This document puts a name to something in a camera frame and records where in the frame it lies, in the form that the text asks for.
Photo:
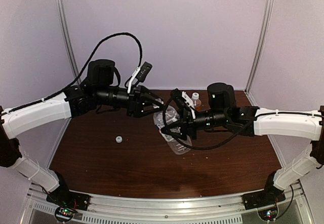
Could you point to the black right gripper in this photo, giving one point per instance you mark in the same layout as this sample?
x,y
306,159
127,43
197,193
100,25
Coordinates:
x,y
186,126

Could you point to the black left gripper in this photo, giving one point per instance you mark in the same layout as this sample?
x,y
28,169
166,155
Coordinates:
x,y
132,105

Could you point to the white water bottle cap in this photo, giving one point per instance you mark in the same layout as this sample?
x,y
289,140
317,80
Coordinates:
x,y
119,139

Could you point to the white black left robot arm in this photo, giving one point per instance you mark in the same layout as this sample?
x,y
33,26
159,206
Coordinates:
x,y
96,90

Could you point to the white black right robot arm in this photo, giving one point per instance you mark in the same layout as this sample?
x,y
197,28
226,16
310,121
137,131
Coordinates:
x,y
252,121

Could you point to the amber tea bottle red label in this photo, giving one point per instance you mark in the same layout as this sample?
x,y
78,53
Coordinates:
x,y
197,104

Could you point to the white tea bottle cap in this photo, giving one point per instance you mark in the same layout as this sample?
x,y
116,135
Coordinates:
x,y
195,96

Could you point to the right circuit board with leds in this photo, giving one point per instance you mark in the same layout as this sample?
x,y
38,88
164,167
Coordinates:
x,y
268,214

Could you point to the circuit board with leds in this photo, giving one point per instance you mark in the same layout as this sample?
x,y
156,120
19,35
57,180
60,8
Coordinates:
x,y
268,214
63,214

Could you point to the left circuit board with leds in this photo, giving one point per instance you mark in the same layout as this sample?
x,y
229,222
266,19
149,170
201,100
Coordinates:
x,y
63,214

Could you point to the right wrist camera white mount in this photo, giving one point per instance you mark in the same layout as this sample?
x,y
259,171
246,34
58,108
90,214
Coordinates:
x,y
183,102

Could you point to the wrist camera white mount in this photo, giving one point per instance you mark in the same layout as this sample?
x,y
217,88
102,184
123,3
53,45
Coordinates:
x,y
183,102
139,76

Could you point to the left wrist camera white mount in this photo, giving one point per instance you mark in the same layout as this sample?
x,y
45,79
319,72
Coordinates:
x,y
139,76

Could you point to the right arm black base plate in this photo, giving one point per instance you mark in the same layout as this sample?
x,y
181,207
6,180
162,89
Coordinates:
x,y
261,198

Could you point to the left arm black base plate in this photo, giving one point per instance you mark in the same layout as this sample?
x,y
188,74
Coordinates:
x,y
68,200

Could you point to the left aluminium corner post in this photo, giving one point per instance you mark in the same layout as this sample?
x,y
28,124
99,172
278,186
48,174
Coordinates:
x,y
66,37

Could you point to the aluminium corner post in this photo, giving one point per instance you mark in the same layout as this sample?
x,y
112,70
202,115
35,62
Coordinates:
x,y
268,8
66,37

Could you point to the right aluminium corner post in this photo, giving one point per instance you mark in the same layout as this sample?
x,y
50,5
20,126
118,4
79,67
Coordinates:
x,y
268,8

